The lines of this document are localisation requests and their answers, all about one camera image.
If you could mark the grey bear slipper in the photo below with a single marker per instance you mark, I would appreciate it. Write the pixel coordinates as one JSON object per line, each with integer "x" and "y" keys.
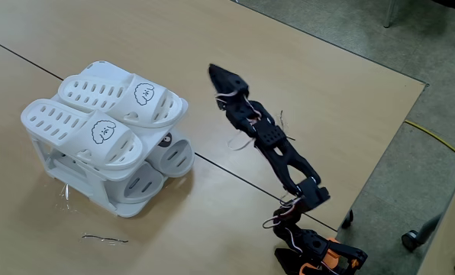
{"x": 174, "y": 156}
{"x": 139, "y": 187}

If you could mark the white dog slipper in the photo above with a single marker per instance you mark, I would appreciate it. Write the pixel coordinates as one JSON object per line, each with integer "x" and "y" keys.
{"x": 109, "y": 100}
{"x": 78, "y": 142}

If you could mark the white two-shelf shoe rack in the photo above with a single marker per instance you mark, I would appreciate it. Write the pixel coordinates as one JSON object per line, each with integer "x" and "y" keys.
{"x": 101, "y": 66}

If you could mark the metal chair leg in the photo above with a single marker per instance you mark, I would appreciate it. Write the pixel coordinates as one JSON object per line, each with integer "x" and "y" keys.
{"x": 389, "y": 13}

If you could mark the clear tape piece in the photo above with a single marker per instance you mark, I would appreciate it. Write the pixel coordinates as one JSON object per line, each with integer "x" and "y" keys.
{"x": 65, "y": 191}

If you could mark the clear tape strip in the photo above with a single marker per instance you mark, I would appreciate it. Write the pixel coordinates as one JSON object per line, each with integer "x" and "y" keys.
{"x": 105, "y": 239}

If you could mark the black caster wheel with leg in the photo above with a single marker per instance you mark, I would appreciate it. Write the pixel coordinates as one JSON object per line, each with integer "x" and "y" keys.
{"x": 410, "y": 240}

